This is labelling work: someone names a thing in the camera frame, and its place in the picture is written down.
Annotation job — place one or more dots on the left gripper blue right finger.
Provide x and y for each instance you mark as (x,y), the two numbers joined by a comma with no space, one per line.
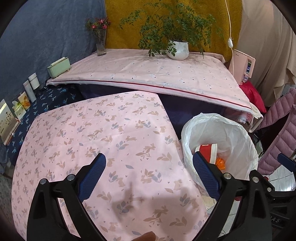
(210,182)

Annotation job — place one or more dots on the orange plastic snack bag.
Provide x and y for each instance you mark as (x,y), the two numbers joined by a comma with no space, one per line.
(220,163)

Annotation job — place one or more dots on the white calendar card stand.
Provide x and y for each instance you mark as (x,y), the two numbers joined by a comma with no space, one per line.
(8,123)

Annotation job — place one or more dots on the pink dotted tablecloth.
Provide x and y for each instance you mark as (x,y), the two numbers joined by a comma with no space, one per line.
(199,77)

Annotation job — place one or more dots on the white trash bag bin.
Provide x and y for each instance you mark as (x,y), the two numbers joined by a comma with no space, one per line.
(234,146)

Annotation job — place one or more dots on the orange flower small box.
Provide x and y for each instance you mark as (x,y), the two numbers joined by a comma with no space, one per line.
(24,100)

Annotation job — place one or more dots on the green flower small box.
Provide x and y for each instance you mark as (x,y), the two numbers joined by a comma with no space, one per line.
(19,110)

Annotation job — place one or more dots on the mauve puffer jacket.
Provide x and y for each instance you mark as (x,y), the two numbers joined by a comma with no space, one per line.
(277,133)

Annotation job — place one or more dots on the white cosmetic jar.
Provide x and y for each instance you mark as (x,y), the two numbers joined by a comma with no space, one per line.
(34,82)

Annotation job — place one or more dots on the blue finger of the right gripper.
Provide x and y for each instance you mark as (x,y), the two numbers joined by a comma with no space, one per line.
(285,161)

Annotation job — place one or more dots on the mustard yellow curtain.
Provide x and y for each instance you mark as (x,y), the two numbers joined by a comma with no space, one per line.
(228,15)

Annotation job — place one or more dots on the glass vase with red flowers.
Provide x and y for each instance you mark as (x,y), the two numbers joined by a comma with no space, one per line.
(98,27)

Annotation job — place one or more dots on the green potted plant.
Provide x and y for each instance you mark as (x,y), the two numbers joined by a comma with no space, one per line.
(167,22)

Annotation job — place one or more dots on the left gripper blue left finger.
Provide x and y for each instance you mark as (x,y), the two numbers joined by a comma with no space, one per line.
(89,175)

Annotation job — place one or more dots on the red cloth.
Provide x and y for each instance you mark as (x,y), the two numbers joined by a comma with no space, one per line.
(253,95)

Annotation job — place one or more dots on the blue hanging cloth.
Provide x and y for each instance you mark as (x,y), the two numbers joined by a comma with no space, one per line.
(40,33)

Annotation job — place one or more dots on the mint green tissue box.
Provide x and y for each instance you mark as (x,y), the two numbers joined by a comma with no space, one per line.
(58,67)

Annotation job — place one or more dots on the person's left hand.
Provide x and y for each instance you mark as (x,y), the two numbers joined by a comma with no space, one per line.
(149,236)

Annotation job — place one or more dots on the beige curtain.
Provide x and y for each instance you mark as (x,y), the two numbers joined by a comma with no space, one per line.
(267,36)

